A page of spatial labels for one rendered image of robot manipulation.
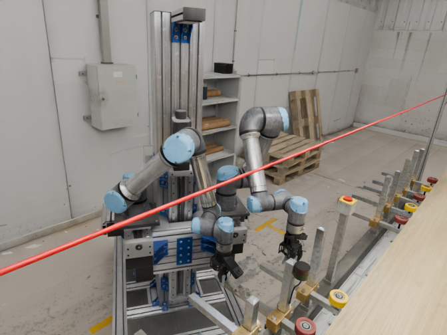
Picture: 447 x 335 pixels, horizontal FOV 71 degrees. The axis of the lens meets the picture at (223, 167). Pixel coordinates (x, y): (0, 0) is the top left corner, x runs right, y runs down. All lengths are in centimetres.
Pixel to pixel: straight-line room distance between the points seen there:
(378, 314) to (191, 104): 130
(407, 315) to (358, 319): 22
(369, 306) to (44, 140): 288
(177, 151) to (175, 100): 48
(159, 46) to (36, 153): 200
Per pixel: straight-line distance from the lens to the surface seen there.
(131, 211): 167
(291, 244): 145
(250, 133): 141
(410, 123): 897
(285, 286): 139
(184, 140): 126
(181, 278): 216
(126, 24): 358
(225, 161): 453
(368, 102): 919
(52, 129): 334
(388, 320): 158
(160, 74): 167
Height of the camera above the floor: 191
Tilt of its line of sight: 22 degrees down
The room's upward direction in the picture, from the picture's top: 4 degrees clockwise
